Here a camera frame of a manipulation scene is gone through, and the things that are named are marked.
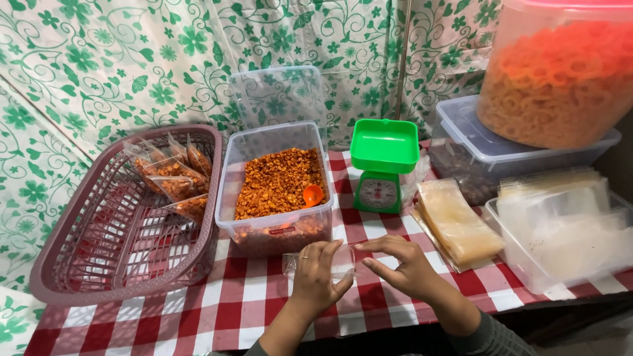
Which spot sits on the crumpled clear plastic bag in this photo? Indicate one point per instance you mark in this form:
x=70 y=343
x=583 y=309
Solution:
x=414 y=178

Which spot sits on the stack of empty clear pouches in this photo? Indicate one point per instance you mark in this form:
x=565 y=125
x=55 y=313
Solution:
x=457 y=225

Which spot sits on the clear container of plastic bags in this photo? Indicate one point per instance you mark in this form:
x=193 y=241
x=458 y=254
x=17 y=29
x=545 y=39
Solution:
x=524 y=267

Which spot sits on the clear plastic container lid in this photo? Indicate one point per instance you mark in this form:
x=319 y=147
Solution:
x=277 y=99

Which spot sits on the green kitchen scale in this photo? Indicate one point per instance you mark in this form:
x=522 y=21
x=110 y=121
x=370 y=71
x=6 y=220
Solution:
x=382 y=168

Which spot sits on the person's left hand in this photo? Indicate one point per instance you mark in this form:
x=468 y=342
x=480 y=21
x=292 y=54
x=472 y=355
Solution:
x=311 y=284

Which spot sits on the large jar of orange rings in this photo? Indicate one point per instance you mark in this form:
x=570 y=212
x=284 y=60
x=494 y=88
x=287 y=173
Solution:
x=559 y=79

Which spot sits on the mauve plastic basket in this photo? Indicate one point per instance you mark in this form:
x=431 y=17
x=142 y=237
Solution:
x=113 y=232

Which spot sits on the heap of fried corn snack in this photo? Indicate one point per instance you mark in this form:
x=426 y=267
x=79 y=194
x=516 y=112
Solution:
x=277 y=180

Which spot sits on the metal pole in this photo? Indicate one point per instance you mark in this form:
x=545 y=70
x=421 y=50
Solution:
x=403 y=59

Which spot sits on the stack of clear plastic bags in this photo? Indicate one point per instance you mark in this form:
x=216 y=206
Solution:
x=559 y=217

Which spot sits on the orange plastic scoop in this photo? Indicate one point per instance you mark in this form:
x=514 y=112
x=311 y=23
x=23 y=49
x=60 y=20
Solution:
x=312 y=195

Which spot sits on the green floral curtain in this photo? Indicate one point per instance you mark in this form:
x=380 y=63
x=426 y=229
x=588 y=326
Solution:
x=99 y=69

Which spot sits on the clear plastic snack container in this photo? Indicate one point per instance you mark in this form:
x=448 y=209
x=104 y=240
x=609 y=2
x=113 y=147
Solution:
x=274 y=232

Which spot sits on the person's right hand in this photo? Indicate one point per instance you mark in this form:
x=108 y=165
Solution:
x=413 y=274

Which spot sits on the clear plastic pouch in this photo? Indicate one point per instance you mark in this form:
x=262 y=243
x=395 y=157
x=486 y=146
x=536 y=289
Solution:
x=346 y=259

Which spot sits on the lidded container of dark snacks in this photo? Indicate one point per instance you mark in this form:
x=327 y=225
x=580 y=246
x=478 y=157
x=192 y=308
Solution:
x=474 y=158

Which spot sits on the filled snack packet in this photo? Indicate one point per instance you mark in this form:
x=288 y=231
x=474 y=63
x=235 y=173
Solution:
x=176 y=151
x=141 y=165
x=199 y=160
x=175 y=187
x=190 y=207

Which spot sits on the red white checkered tablecloth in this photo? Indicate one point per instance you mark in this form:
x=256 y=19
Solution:
x=237 y=301

